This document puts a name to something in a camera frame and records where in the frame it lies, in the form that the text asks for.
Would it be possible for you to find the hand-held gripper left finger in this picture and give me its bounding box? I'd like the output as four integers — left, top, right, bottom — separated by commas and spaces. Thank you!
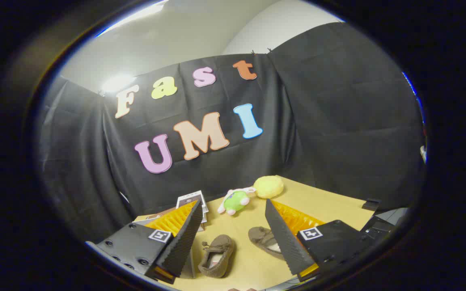
95, 200, 204, 285

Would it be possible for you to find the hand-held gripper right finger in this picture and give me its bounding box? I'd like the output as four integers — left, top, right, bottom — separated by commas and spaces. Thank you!
265, 199, 375, 283

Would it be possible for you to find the brown felt shoe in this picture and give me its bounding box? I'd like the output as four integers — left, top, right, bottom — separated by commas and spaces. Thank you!
198, 234, 235, 278
248, 226, 286, 260

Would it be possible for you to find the brown cardboard box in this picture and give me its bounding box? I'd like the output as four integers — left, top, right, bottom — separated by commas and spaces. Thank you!
146, 207, 177, 221

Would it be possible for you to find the white portrait cover book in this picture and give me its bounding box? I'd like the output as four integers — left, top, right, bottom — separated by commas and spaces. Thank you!
176, 190, 208, 211

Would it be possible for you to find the yellow plush toy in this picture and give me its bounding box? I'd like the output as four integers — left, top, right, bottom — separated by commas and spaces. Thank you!
253, 175, 284, 199

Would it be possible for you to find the green and pink plush toy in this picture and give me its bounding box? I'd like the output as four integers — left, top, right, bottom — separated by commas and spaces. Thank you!
218, 187, 256, 216

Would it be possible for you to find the dark grey equipment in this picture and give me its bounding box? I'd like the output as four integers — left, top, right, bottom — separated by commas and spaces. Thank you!
360, 208, 409, 245

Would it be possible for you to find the black backdrop cloth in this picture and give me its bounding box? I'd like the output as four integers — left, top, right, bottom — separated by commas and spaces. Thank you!
39, 22, 426, 243

